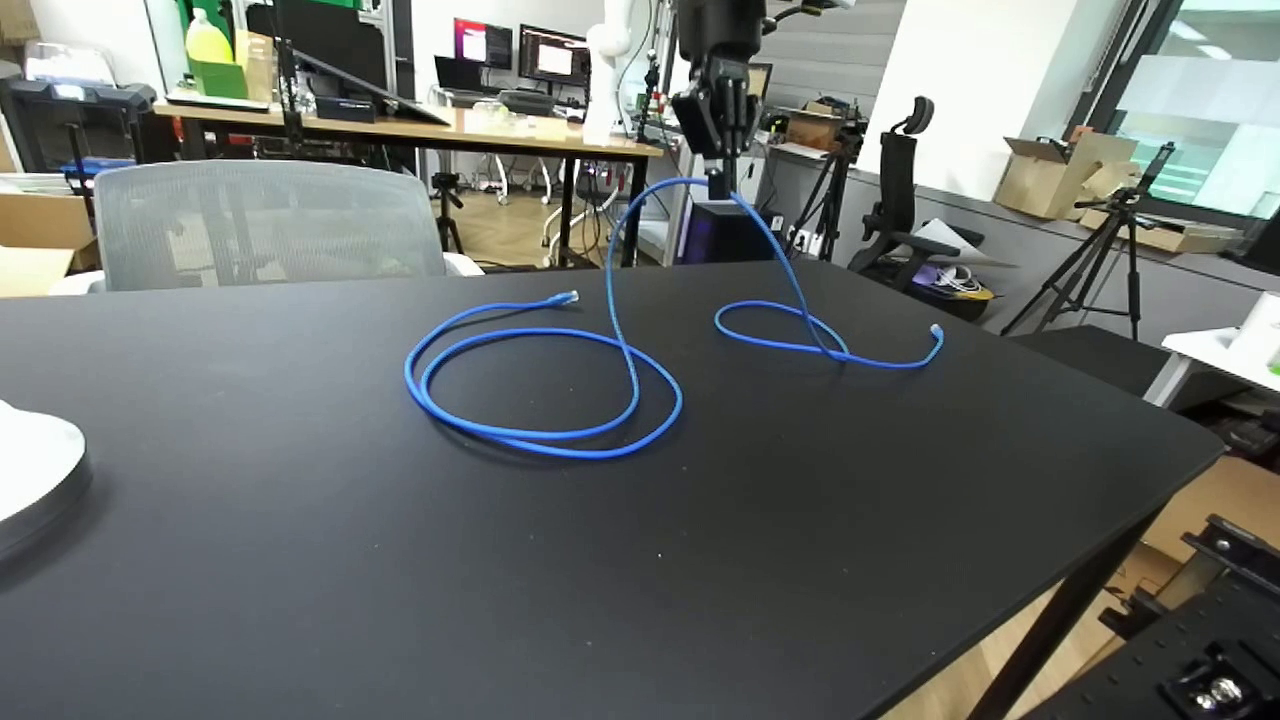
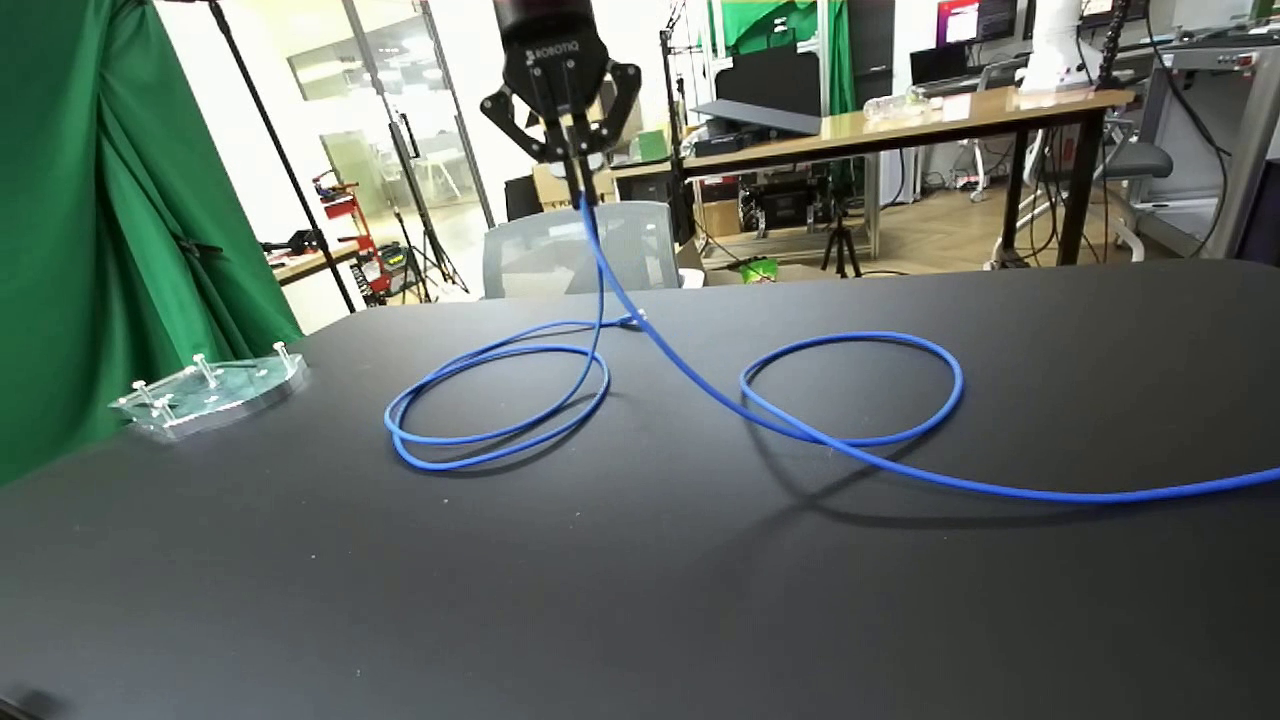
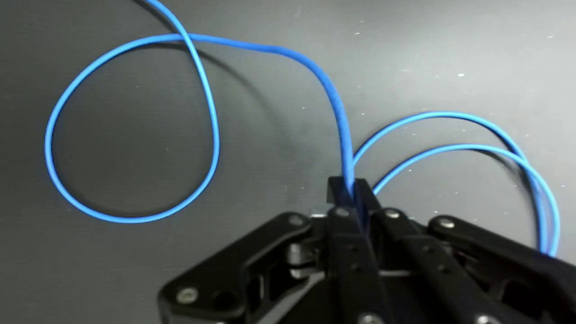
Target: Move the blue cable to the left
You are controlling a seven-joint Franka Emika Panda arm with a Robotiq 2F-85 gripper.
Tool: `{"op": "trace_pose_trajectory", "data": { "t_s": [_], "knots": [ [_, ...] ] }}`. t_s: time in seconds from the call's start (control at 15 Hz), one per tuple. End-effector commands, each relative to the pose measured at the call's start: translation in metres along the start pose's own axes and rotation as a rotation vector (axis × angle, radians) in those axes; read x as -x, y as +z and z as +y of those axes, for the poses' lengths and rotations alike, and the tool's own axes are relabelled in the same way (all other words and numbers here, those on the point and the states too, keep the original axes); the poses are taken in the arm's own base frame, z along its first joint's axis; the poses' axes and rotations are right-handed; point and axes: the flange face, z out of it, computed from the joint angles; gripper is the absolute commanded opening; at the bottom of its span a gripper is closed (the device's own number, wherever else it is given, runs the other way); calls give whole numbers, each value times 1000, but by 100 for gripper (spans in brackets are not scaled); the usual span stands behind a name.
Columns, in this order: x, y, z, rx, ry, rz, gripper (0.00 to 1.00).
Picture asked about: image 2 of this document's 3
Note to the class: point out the clear acrylic plate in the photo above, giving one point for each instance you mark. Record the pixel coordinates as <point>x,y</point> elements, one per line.
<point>208,394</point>

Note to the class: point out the green backdrop curtain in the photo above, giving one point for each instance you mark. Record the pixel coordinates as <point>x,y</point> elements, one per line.
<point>120,242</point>

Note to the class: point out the grey mesh office chair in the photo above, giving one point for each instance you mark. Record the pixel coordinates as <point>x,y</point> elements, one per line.
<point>551,253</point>

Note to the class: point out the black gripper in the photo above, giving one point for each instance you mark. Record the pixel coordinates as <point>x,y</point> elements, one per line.
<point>565,98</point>

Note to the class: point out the wooden desk with black legs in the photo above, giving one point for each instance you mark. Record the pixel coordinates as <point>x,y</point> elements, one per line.
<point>956,117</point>

